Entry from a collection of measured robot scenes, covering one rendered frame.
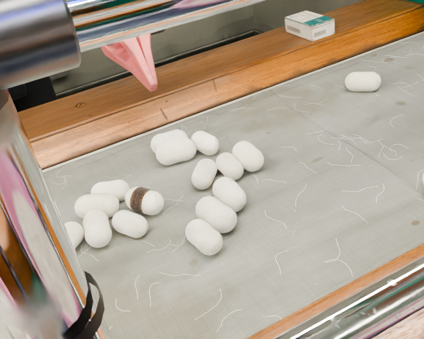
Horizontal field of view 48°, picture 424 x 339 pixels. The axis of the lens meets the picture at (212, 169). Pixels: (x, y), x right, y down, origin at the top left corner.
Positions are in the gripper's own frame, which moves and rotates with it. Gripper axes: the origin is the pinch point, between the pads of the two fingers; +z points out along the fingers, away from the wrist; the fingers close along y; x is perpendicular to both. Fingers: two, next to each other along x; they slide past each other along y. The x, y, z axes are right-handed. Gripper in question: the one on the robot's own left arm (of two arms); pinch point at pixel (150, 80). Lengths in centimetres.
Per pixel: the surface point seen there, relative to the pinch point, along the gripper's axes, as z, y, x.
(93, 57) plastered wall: -110, 26, 172
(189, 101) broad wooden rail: -0.4, 5.3, 8.3
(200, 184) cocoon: 11.3, -0.4, -1.5
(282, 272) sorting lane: 20.6, 0.2, -8.2
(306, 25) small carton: -4.6, 23.3, 7.9
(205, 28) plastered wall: -109, 88, 175
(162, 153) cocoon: 6.4, -1.5, 1.8
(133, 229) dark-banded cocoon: 13.0, -7.1, -3.3
